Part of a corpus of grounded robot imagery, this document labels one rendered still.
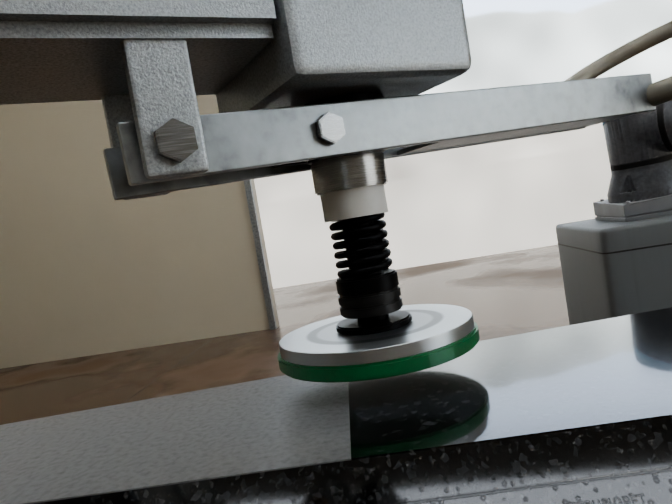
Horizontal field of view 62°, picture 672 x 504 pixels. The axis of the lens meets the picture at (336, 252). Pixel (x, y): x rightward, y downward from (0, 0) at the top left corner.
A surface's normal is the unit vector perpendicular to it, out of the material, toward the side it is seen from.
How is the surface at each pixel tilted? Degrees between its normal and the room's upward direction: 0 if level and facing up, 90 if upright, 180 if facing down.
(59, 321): 90
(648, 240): 90
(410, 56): 90
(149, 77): 90
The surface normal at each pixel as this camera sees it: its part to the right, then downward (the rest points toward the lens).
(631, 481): -0.16, -0.65
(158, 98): 0.46, -0.02
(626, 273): -0.10, 0.07
